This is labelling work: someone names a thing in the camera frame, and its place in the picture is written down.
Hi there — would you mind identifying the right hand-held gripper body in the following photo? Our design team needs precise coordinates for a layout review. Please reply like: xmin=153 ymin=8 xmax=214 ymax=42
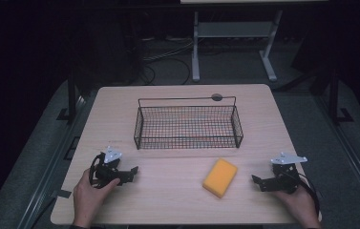
xmin=270 ymin=152 xmax=308 ymax=196

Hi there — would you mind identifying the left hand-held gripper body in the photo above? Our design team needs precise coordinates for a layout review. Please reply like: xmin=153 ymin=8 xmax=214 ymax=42
xmin=89 ymin=146 xmax=124 ymax=189

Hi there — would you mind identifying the person's right hand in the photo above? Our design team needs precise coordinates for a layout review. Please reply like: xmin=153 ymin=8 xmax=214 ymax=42
xmin=271 ymin=185 xmax=323 ymax=229

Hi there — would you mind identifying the person's left hand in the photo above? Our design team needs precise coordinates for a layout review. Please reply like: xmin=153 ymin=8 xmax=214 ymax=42
xmin=72 ymin=173 xmax=121 ymax=229

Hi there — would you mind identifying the yellow sponge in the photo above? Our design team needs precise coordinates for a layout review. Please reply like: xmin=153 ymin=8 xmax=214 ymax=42
xmin=201 ymin=157 xmax=239 ymax=199

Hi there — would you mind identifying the grey tape piece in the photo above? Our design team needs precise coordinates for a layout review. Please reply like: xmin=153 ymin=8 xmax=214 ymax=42
xmin=51 ymin=189 xmax=73 ymax=198

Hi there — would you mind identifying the black metal stand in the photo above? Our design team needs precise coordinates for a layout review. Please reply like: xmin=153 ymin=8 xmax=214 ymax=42
xmin=56 ymin=71 xmax=80 ymax=122
xmin=328 ymin=68 xmax=354 ymax=126

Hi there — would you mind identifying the white desk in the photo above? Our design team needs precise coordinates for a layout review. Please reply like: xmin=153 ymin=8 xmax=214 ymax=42
xmin=180 ymin=0 xmax=328 ymax=83

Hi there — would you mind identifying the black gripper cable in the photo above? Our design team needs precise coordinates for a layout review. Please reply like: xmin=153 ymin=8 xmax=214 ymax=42
xmin=296 ymin=171 xmax=322 ymax=219

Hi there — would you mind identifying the metal floor rail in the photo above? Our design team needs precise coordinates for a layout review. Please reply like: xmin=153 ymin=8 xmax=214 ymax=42
xmin=16 ymin=94 xmax=88 ymax=229
xmin=314 ymin=94 xmax=360 ymax=220

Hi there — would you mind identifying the black wire basket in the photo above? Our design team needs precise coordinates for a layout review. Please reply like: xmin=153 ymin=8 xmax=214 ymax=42
xmin=133 ymin=95 xmax=244 ymax=151

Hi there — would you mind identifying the bundle of floor cables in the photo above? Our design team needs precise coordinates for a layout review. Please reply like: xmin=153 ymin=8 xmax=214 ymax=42
xmin=138 ymin=36 xmax=195 ymax=86

